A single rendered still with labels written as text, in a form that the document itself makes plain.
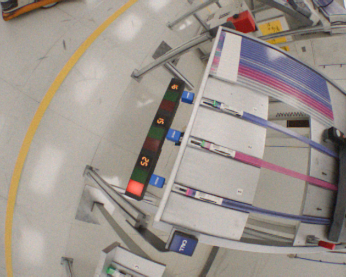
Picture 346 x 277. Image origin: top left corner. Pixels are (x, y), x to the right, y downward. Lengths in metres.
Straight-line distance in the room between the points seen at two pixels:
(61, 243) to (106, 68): 1.20
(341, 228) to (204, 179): 0.47
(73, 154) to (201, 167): 0.78
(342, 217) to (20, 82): 1.49
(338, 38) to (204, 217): 1.66
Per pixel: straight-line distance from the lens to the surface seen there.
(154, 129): 0.38
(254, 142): 0.40
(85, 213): 1.08
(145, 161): 0.36
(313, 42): 1.64
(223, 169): 0.36
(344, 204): 0.59
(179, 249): 0.32
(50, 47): 1.11
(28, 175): 1.01
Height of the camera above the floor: 0.96
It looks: 49 degrees down
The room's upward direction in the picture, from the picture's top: 91 degrees clockwise
